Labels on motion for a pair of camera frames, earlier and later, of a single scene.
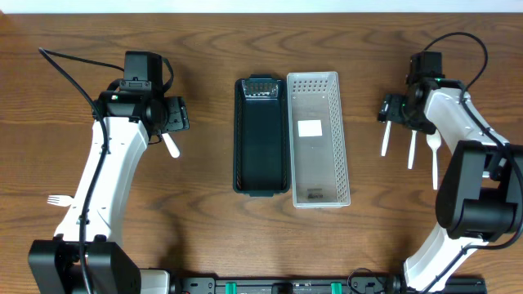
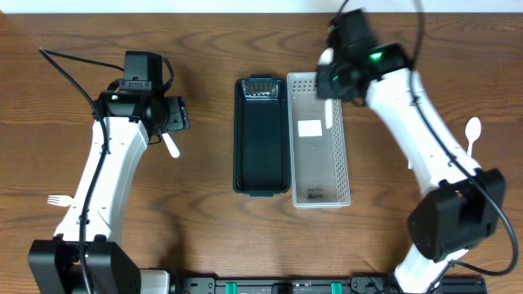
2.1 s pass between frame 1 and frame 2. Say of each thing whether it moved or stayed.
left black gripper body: stayed
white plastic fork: stayed
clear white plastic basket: stayed
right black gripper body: moved
